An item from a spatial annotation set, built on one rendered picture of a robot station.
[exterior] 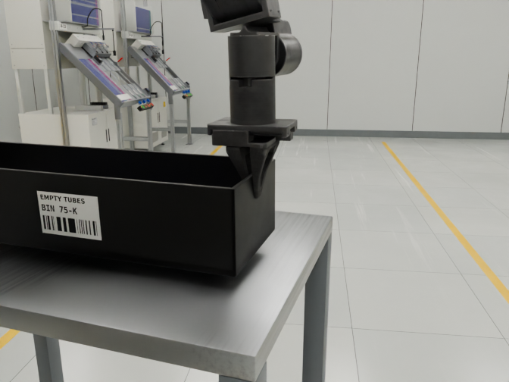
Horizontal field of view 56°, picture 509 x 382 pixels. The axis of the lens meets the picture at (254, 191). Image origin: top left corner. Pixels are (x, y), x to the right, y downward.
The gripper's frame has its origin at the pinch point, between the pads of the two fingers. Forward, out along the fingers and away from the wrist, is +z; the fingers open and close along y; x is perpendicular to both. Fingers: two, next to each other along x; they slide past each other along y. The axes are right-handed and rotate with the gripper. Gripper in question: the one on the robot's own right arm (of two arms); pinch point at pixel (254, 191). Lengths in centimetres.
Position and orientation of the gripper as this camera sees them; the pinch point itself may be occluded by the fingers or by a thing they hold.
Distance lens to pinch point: 62.7
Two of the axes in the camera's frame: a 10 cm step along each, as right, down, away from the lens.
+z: 0.2, 9.6, 2.9
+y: -9.5, -0.7, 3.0
